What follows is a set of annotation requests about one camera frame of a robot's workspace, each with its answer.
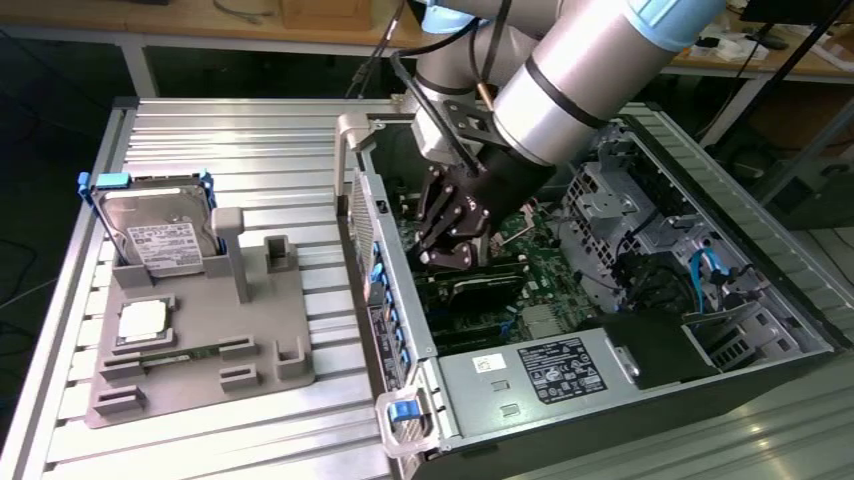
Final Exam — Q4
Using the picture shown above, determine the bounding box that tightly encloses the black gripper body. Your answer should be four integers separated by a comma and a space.
451, 144, 559, 240

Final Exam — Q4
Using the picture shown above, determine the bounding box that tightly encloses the black graphics card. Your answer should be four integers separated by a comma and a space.
425, 262, 527, 315

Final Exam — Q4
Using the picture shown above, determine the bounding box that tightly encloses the green motherboard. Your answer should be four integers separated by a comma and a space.
396, 189, 601, 351

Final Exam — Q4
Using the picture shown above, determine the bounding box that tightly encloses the grey metal disk bay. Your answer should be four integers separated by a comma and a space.
559, 159, 701, 284

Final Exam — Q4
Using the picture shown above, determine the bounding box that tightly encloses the silver chipset heat sink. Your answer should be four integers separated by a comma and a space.
517, 305, 572, 337

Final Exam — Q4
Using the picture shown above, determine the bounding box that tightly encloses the grey power supply unit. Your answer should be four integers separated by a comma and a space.
433, 335, 643, 436

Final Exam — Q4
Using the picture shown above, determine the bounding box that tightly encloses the blue case latch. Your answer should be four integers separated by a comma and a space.
387, 399, 421, 424

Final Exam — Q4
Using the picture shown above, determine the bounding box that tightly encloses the black plastic air shroud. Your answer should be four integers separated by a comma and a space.
603, 314, 723, 391

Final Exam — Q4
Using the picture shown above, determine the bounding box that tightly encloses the grey parts rack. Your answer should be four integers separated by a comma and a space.
84, 206, 317, 430

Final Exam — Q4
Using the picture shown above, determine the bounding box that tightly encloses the wooden workbench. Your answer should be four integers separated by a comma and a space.
659, 0, 854, 146
0, 0, 428, 99

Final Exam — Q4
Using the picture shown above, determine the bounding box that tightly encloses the white and orange parts box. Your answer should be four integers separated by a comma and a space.
689, 34, 761, 62

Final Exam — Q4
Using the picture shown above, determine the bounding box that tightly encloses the silver hard disk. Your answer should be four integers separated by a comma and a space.
92, 187, 220, 277

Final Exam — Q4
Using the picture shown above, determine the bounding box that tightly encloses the dark grey machine housing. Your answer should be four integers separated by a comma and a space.
765, 159, 854, 231

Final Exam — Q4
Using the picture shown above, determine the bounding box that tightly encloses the open black PC case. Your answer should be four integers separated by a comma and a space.
330, 112, 854, 480

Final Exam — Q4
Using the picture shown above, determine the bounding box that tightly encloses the green loose RAM stick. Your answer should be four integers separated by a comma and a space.
109, 346, 222, 370

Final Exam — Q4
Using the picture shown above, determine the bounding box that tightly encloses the blue disk caddy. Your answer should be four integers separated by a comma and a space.
76, 169, 232, 266

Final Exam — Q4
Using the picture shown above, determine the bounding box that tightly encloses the silver CPU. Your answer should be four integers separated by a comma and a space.
116, 299, 169, 346

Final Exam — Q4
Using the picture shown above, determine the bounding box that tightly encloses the black monitor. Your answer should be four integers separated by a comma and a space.
737, 0, 854, 51

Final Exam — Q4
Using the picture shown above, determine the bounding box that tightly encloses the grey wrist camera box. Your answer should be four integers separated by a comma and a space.
409, 99, 500, 169

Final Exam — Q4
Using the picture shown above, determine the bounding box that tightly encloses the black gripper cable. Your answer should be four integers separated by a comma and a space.
389, 0, 512, 179

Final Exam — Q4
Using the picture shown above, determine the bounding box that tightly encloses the thin hanging cable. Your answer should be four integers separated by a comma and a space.
346, 0, 409, 100

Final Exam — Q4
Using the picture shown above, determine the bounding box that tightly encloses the blue SATA wire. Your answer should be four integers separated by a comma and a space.
689, 248, 728, 314

